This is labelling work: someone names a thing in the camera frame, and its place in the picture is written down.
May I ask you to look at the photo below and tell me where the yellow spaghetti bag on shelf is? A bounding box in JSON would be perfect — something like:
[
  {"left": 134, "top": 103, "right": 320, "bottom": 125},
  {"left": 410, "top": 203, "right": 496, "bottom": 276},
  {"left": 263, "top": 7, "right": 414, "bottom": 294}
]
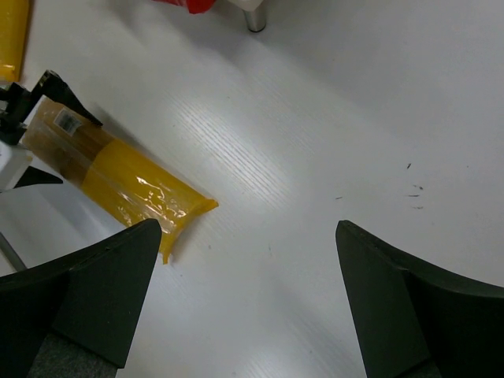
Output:
[{"left": 1, "top": 0, "right": 30, "bottom": 82}]

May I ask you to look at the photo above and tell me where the red spaghetti bag right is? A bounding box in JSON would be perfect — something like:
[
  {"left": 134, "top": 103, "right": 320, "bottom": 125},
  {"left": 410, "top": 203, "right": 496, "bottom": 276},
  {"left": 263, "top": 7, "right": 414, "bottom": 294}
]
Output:
[{"left": 156, "top": 0, "right": 216, "bottom": 14}]

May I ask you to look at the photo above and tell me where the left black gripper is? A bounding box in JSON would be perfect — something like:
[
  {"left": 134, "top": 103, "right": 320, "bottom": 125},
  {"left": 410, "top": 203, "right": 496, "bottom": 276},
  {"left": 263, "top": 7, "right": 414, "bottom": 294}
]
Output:
[{"left": 1, "top": 70, "right": 102, "bottom": 188}]

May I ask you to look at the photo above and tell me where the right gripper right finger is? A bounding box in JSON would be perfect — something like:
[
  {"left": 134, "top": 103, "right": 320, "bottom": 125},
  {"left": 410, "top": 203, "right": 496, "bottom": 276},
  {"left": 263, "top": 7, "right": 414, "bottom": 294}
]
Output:
[{"left": 335, "top": 220, "right": 503, "bottom": 377}]

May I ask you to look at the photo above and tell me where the white two-tier shelf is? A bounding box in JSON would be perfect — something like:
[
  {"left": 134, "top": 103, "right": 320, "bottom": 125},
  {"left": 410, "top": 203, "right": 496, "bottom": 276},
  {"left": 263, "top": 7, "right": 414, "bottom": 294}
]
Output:
[{"left": 228, "top": 0, "right": 267, "bottom": 33}]

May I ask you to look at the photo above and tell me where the yellow spaghetti bag left table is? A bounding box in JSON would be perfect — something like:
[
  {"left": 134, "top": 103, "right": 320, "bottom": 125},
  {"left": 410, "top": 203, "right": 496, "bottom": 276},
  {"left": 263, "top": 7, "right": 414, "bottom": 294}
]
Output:
[{"left": 23, "top": 98, "right": 218, "bottom": 263}]

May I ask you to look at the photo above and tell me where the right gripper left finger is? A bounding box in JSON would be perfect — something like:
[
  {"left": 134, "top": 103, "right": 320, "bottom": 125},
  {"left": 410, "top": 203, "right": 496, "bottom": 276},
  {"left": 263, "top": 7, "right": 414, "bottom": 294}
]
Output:
[{"left": 1, "top": 219, "right": 161, "bottom": 377}]

